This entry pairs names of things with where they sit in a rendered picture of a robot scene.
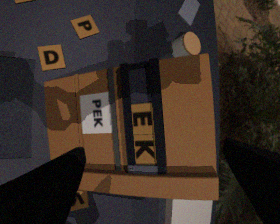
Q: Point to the white paper ticket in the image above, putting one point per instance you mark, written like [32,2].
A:
[95,113]

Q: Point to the grey rectangular tile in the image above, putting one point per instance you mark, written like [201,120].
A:
[188,10]

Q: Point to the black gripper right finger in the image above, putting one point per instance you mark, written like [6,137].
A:
[258,173]

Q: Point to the grey cylinder with tan lid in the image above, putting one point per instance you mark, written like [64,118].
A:
[186,45]

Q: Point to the orange tile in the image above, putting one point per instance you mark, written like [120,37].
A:
[145,149]
[142,118]

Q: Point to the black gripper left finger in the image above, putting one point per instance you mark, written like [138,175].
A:
[43,195]

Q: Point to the brown wooden board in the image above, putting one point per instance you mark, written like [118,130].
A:
[181,94]

